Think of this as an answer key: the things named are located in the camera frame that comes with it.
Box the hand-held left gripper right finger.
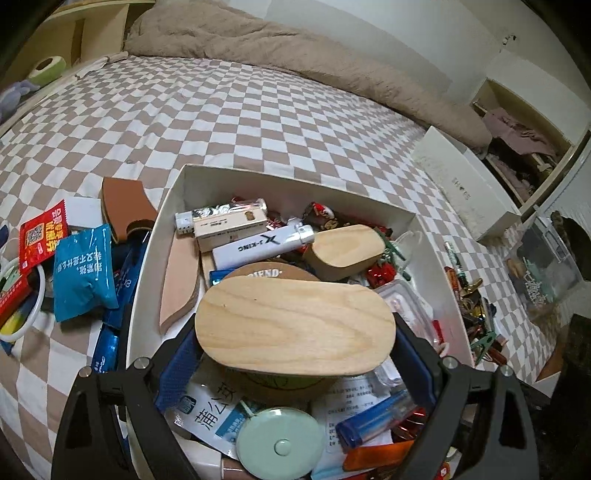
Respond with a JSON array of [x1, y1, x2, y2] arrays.
[[392, 318, 539, 480]]

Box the closet with clothes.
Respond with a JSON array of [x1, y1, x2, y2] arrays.
[[470, 78, 578, 206]]

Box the long white box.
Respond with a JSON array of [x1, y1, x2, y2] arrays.
[[412, 125, 523, 244]]

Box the small oval wooden box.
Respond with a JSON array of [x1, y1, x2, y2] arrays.
[[302, 224, 386, 282]]

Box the white blue sachet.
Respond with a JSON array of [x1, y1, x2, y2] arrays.
[[172, 368, 260, 459]]

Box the translucent blue lighter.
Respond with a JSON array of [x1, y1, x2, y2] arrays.
[[335, 391, 419, 449]]

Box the purple plush toy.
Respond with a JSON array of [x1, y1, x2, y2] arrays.
[[0, 80, 40, 124]]

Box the white small block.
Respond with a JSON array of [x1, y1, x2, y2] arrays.
[[63, 196, 103, 230]]

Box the mint green tape measure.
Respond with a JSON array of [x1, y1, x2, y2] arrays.
[[235, 405, 327, 479]]

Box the red printed packet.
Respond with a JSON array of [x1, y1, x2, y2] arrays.
[[19, 199, 70, 276]]

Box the clear plastic case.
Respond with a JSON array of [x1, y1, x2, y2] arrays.
[[375, 279, 440, 343]]

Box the long red box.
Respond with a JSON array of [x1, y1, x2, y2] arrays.
[[0, 276, 32, 329]]

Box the beige blanket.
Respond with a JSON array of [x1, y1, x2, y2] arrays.
[[124, 0, 491, 149]]

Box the clear plastic storage box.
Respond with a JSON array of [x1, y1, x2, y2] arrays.
[[505, 216, 583, 315]]

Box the pile of small trinkets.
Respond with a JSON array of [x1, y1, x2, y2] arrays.
[[442, 239, 507, 366]]

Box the checkered bed sheet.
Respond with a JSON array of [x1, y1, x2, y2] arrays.
[[0, 54, 555, 462]]

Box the large oval wooden box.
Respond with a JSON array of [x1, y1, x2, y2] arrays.
[[194, 271, 396, 376]]

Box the wooden headboard shelf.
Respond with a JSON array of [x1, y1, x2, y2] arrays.
[[0, 0, 155, 93]]

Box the brown leather case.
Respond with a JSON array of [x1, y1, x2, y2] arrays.
[[100, 177, 156, 244]]

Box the blue snack packet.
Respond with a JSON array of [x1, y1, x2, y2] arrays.
[[52, 224, 119, 323]]

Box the white cardboard container box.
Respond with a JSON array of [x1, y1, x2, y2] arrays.
[[121, 162, 474, 480]]

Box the dark red snack packet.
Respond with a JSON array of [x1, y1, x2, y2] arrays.
[[304, 201, 341, 230]]

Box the round green frog coaster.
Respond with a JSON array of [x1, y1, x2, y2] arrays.
[[221, 262, 334, 403]]

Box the cream small carton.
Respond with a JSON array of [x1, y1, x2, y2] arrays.
[[193, 211, 269, 253]]

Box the white paper leaflet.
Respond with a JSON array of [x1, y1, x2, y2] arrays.
[[313, 373, 403, 463]]

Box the orange lighter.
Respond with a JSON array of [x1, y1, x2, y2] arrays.
[[343, 440, 417, 472]]

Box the white lighter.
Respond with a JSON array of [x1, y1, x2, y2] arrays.
[[211, 224, 316, 271]]

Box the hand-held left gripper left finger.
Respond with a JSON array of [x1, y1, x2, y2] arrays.
[[51, 322, 205, 480]]

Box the white plastic ring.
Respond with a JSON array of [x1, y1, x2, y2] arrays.
[[0, 257, 48, 343]]

